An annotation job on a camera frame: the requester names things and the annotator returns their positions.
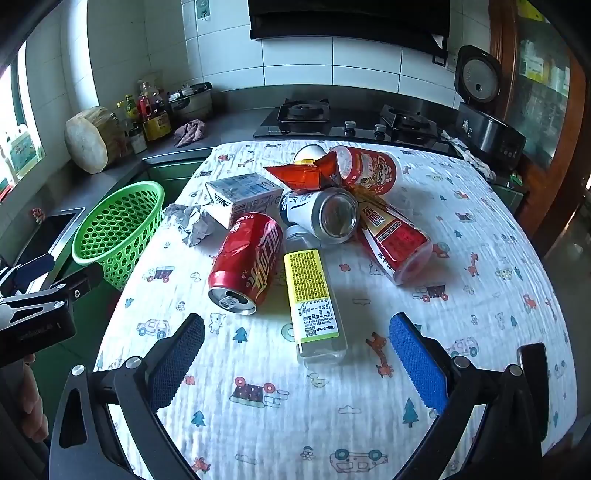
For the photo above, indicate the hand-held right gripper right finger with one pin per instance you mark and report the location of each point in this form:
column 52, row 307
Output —
column 415, row 364

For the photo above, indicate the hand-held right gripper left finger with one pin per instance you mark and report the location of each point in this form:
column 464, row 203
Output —
column 178, row 360

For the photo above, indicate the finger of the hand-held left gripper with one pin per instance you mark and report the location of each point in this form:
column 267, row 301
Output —
column 32, row 271
column 81, row 279

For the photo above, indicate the green plastic basket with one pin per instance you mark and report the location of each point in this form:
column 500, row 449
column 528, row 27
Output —
column 115, row 221

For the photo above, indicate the red soda can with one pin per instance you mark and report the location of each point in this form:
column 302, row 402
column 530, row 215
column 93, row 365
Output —
column 249, row 258

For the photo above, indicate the grey paper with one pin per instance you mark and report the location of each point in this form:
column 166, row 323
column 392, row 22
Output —
column 194, row 226

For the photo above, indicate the clear bottle with yellow label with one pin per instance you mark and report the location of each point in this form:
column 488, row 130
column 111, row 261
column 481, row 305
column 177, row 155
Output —
column 309, row 295

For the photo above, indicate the white drink carton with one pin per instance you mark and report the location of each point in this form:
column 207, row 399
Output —
column 244, row 194

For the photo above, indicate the silver white drink can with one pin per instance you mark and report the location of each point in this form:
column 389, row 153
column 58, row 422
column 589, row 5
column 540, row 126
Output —
column 300, row 207

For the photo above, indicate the red cup with cartoon print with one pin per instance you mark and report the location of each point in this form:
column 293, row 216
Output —
column 374, row 170

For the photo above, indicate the person's left hand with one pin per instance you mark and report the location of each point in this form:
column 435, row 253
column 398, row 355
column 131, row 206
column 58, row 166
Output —
column 32, row 401

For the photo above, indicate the steel sink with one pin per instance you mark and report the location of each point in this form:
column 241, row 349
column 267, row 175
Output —
column 51, row 230

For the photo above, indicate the small red white object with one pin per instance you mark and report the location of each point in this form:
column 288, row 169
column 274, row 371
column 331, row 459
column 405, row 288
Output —
column 38, row 214

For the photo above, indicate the blue label detergent jug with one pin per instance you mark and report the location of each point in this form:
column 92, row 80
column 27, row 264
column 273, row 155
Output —
column 23, row 152

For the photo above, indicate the round wooden chopping block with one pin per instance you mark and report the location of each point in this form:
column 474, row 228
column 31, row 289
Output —
column 87, row 143

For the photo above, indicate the small white lidded jar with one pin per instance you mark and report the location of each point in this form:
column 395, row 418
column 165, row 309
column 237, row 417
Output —
column 137, row 141

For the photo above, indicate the clear glass bottle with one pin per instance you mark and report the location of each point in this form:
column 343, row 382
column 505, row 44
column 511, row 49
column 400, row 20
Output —
column 122, row 117

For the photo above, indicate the large cooking oil bottle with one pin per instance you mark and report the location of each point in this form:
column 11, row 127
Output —
column 154, row 120

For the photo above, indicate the green cap sauce bottle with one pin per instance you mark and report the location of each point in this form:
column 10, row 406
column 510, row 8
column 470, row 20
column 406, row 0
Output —
column 131, row 108

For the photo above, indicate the purple dish rag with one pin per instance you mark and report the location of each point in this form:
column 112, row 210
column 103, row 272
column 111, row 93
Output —
column 191, row 131

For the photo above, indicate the steel cooking pot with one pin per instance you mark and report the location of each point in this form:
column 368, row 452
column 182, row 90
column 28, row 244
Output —
column 189, row 108

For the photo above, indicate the wooden glass door cabinet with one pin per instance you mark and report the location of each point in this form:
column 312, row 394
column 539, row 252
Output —
column 531, row 184

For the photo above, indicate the orange snack wrapper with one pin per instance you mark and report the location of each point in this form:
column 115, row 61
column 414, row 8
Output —
column 300, row 177

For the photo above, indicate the white paper cup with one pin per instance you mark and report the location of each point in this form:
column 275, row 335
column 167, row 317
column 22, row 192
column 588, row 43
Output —
column 308, row 151

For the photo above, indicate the black rice cooker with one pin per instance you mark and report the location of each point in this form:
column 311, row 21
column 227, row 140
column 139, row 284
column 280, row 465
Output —
column 489, row 134

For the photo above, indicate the black gas stove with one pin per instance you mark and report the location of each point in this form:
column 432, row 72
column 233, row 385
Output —
column 355, row 124

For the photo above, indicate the black range hood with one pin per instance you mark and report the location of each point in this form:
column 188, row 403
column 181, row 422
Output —
column 346, row 18

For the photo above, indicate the wall hook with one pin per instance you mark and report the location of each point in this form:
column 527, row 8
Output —
column 201, row 9

